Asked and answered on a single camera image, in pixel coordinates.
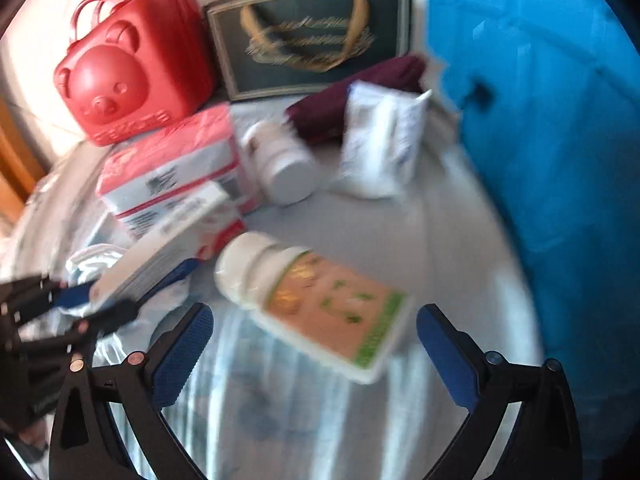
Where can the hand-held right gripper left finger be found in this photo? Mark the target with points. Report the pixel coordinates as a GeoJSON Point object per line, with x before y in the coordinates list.
{"type": "Point", "coordinates": [182, 355]}

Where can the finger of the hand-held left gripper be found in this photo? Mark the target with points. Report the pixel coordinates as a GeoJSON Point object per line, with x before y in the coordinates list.
{"type": "Point", "coordinates": [75, 296]}
{"type": "Point", "coordinates": [117, 314]}

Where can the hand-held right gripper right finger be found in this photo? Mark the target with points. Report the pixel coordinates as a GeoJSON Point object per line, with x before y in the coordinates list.
{"type": "Point", "coordinates": [445, 355]}

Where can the long white box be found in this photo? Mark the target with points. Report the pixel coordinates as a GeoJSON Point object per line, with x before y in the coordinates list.
{"type": "Point", "coordinates": [150, 255]}

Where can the white bottle green orange label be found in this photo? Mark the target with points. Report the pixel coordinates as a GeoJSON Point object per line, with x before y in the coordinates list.
{"type": "Point", "coordinates": [320, 310]}

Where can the blue plastic storage bin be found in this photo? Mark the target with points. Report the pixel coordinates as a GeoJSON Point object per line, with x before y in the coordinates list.
{"type": "Point", "coordinates": [550, 135]}

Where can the wooden panel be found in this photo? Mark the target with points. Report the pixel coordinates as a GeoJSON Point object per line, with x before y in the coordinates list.
{"type": "Point", "coordinates": [15, 170]}

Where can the pink and white package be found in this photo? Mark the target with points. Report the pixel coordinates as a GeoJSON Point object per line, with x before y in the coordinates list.
{"type": "Point", "coordinates": [165, 160]}

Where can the plain white pill bottle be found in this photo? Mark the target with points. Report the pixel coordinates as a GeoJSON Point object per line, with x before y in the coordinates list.
{"type": "Point", "coordinates": [285, 170]}

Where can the white plastic packet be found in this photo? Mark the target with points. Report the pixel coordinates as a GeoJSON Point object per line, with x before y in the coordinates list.
{"type": "Point", "coordinates": [380, 150]}

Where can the red bear-face case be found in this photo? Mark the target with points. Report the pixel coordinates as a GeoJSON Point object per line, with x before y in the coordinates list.
{"type": "Point", "coordinates": [115, 75]}

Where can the maroon cloth bundle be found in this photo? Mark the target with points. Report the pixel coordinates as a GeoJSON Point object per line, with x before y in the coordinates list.
{"type": "Point", "coordinates": [325, 115]}

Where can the dark gift bag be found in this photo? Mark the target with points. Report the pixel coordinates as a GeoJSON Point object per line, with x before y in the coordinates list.
{"type": "Point", "coordinates": [310, 70]}

